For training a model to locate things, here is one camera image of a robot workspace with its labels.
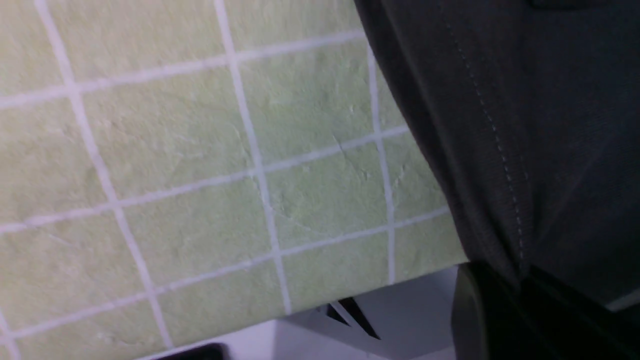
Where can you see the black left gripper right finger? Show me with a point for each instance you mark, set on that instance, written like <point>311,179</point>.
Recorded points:
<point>572,326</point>

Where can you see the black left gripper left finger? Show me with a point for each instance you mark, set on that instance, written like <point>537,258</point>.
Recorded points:
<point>485,322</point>

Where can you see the dark gray long-sleeve top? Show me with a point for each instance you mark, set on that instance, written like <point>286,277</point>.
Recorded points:
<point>527,112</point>

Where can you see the green checkered table mat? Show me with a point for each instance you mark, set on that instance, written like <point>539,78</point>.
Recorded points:
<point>173,170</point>

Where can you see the white table frame below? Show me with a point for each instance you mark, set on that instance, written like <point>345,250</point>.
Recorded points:
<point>408,321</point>

